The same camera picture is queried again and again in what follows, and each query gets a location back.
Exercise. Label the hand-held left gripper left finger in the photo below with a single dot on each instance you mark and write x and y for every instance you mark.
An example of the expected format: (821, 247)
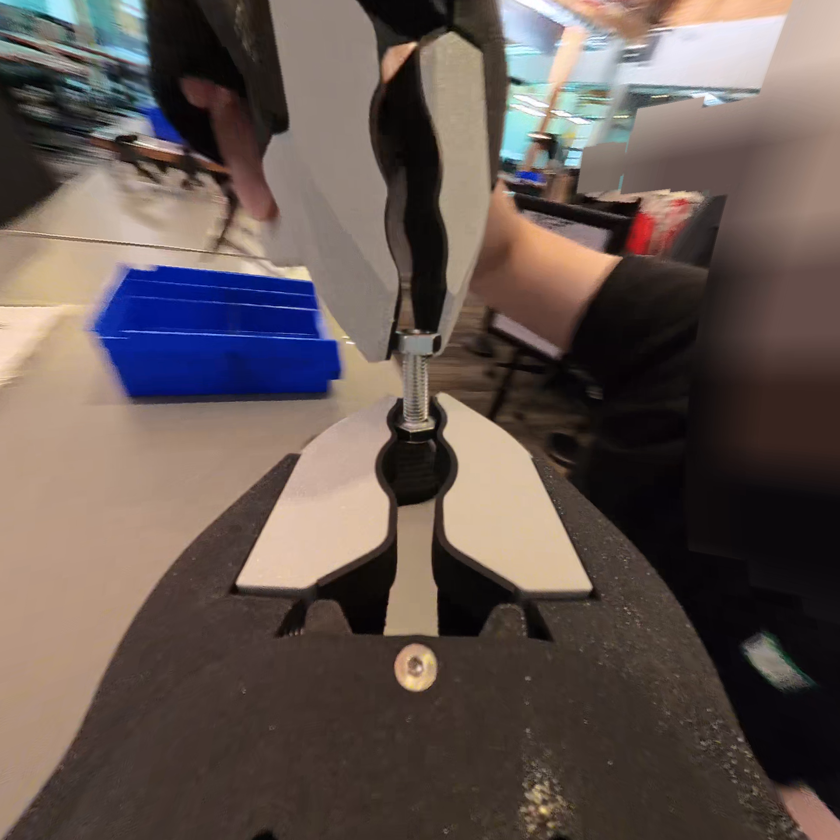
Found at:
(328, 512)

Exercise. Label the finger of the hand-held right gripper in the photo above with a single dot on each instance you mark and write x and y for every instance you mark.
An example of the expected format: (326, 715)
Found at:
(328, 197)
(463, 164)

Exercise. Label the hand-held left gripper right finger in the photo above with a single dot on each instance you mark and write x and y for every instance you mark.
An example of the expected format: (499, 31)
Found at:
(512, 518)

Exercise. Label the silver hex bolt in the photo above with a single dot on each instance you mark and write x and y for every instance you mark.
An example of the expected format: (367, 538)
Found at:
(416, 380)

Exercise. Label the blue plastic bin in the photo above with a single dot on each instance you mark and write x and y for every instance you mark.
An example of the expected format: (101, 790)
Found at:
(216, 367)

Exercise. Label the person's right hand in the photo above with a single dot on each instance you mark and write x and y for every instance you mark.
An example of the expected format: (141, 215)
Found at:
(236, 151)

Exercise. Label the wooden background desk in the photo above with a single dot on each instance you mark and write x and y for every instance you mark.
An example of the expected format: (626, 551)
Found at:
(164, 154)

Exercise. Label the black framed board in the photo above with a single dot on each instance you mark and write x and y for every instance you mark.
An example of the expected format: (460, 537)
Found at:
(571, 220)

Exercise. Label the red box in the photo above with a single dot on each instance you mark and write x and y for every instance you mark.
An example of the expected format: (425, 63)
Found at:
(663, 223)

